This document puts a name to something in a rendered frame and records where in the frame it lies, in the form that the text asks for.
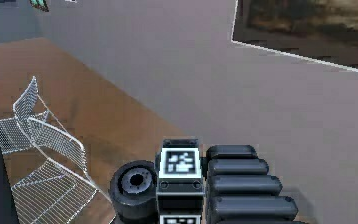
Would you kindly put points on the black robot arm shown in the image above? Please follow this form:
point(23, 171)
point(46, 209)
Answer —
point(240, 186)

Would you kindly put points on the dark framed landscape painting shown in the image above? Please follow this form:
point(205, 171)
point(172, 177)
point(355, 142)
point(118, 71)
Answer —
point(303, 26)

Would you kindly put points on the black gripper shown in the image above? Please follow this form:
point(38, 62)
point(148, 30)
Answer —
point(133, 190)

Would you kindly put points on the green leafy house plant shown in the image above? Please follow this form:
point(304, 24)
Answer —
point(40, 4)

